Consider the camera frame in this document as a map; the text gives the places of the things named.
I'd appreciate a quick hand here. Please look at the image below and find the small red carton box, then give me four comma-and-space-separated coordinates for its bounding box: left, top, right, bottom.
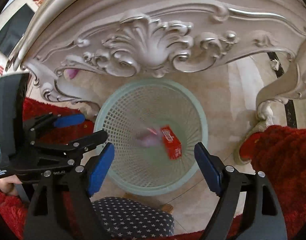
160, 126, 182, 160

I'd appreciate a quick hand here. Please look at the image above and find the person's left hand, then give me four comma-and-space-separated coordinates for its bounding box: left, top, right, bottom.
0, 175, 22, 196

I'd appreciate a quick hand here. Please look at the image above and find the light green mesh wastebasket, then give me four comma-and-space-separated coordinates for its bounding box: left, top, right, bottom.
94, 79, 208, 196

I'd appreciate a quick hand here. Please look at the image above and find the red fuzzy right sleeve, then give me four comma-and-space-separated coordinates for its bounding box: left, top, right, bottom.
237, 125, 306, 239

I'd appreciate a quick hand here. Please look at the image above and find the star patterned navy cushion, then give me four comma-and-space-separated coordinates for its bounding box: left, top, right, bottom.
92, 197, 175, 239

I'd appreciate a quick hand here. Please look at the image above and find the ornate white carved table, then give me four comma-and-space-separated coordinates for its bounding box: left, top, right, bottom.
6, 0, 306, 159

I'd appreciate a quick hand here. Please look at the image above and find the wall mounted black television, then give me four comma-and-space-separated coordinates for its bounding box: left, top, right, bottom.
0, 4, 35, 56

